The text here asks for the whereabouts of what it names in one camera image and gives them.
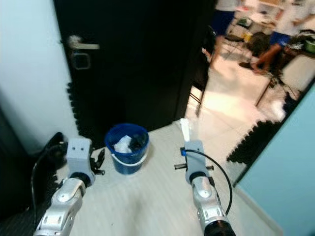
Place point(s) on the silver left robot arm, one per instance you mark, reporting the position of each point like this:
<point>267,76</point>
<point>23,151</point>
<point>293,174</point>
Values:
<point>64,206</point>

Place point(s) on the white crumpled paper trash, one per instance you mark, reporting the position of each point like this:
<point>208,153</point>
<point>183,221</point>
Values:
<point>122,145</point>

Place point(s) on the blue plastic bucket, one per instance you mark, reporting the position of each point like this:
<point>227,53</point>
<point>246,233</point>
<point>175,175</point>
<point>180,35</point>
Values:
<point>128,164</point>

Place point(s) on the black foam puzzle mat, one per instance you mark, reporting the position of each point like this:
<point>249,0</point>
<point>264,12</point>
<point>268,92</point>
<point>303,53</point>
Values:
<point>19,221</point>
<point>76,113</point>
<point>251,140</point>

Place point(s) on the silver door lock plate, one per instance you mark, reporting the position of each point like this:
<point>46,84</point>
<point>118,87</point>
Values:
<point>81,60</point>

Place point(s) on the black door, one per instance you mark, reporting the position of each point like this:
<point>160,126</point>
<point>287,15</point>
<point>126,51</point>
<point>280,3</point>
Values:
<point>138,59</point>

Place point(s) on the beige table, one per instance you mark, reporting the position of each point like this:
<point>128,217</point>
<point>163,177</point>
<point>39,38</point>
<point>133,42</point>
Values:
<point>298,73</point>

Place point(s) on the person white shirt blue shorts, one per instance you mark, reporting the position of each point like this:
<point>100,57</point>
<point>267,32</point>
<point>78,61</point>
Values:
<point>221,22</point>
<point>283,19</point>

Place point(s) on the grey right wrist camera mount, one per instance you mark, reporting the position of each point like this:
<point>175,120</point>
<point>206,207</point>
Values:
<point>196,157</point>

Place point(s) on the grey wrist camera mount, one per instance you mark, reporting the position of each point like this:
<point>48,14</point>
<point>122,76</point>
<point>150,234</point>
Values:
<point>79,155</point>
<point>196,157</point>

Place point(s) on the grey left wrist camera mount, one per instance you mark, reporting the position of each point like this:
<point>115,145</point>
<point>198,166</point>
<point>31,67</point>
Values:
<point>79,155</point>

